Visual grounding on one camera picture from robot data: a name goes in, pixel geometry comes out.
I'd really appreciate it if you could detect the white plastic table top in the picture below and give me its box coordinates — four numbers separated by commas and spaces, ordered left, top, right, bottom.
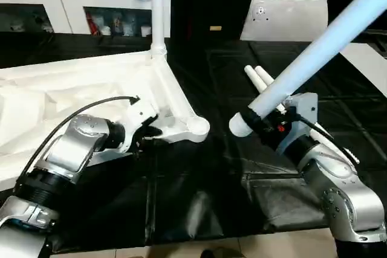
0, 51, 211, 185

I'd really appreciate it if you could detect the white plastic table leg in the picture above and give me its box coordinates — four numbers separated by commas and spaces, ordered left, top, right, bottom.
254, 66, 361, 165
149, 0, 169, 60
244, 65, 273, 97
229, 0, 387, 138

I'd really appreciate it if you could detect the black work mat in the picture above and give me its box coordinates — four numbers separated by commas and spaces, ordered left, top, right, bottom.
0, 31, 387, 253

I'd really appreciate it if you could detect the white plastic bag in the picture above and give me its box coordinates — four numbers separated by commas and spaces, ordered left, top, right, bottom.
240, 0, 329, 42

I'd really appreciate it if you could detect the flat white board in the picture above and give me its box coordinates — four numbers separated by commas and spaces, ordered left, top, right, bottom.
340, 42, 387, 98

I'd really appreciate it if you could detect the white cabinet with glass doors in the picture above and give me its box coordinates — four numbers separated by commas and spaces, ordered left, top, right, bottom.
0, 0, 172, 37

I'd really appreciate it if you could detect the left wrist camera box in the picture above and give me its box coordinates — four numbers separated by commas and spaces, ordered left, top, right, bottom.
117, 99, 160, 151

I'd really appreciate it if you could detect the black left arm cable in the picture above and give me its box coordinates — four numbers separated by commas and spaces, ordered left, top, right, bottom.
15, 95, 141, 192

